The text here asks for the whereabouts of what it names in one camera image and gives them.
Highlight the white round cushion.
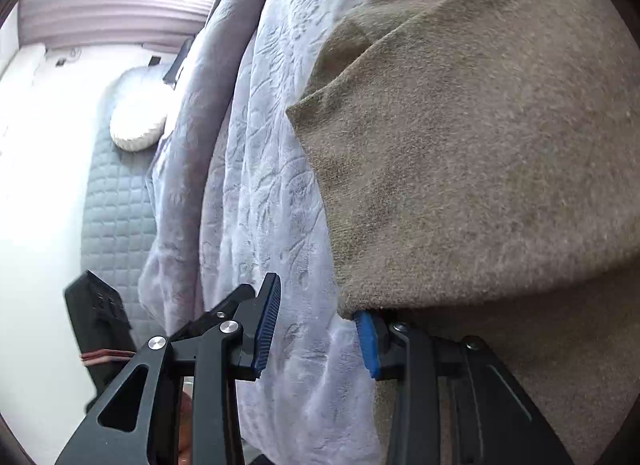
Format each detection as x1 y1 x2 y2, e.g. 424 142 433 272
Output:
108 64 174 152

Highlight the olive brown knit sweater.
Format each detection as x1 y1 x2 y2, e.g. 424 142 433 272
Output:
288 0 639 464

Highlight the grey pleated curtain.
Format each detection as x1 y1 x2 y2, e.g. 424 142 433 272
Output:
17 0 215 52

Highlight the person's left hand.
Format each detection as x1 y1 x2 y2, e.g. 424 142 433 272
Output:
177 393 192 465

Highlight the grey quilted headboard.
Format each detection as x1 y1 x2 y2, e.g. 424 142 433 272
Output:
80 65 163 345

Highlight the lavender embossed bed blanket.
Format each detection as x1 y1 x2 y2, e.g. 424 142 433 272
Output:
139 0 382 464

